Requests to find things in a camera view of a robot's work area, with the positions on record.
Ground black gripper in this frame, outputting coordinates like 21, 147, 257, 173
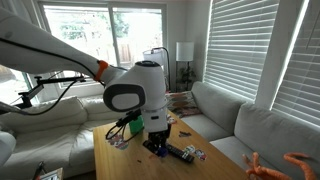
142, 125, 173, 155

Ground orange rubber tentacle toy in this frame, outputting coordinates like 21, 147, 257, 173
242, 151, 318, 180

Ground black remote control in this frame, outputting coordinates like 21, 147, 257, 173
165, 143, 195, 164

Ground green plastic container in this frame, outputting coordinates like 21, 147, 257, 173
128, 114, 145, 136

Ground white red cartoon sticker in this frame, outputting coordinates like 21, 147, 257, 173
166, 114, 178, 125

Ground small dark sticker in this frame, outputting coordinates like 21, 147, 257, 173
178, 130, 193, 138

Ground white green striped sticker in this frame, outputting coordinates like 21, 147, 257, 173
182, 144, 197, 155

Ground large red green sticker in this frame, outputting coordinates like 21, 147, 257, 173
106, 133, 130, 151

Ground red white character sticker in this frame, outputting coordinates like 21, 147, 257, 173
194, 148, 208, 162

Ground orange brown patterned cushion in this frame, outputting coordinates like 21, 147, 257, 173
165, 90, 203, 119

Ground green potted plant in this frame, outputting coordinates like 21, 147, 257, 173
176, 64, 197, 92

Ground arc floor lamp white shade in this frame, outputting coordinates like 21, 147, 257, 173
142, 46, 172, 93

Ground floor lamp cylindrical white shade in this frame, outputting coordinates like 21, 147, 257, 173
175, 41, 195, 93

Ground white leather sofa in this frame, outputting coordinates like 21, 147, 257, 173
0, 94, 134, 179

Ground white framed sliding window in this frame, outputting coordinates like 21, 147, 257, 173
36, 0, 168, 88

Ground grey fabric sofa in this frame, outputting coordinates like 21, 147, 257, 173
179, 80, 320, 180

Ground wide white window blind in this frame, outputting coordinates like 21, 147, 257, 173
203, 0, 280, 103

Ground narrow white window blind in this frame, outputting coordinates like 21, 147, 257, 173
271, 0, 320, 128

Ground black wrist camera orange mount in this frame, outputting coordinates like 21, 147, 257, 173
114, 109, 143, 128

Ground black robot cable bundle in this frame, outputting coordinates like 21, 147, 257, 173
0, 78, 145, 143

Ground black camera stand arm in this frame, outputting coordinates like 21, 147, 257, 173
0, 75, 86, 116

